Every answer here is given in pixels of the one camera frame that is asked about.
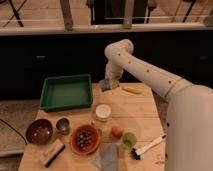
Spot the blue yellow sponge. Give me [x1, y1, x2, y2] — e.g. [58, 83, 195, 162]
[99, 79, 119, 91]

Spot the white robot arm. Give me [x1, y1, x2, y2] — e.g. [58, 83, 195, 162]
[105, 39, 213, 171]

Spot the green plastic tray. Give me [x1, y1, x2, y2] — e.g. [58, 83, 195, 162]
[39, 74, 93, 112]

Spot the white lidded jar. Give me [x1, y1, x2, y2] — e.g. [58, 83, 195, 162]
[95, 104, 111, 121]

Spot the yellow banana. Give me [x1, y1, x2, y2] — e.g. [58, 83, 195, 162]
[122, 86, 141, 94]

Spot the orange fruit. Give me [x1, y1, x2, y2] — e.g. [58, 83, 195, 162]
[111, 126, 124, 139]

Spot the orange bowl with berries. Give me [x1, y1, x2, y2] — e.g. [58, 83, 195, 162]
[70, 124, 101, 156]

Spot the green cup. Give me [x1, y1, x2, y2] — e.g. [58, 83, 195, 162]
[122, 132, 137, 149]

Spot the small metal cup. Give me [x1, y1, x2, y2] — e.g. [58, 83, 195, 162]
[56, 118, 70, 135]

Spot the white black dish brush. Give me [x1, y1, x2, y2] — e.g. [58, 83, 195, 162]
[130, 135, 166, 160]

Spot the grey blue cloth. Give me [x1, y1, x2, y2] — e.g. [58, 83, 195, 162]
[92, 143, 118, 171]

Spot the dark brown bowl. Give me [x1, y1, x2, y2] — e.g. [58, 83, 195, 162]
[25, 119, 53, 145]

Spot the wooden block eraser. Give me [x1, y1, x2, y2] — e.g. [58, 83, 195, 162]
[39, 139, 65, 167]

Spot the black floor cable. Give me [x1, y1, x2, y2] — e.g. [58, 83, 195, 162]
[0, 118, 28, 145]

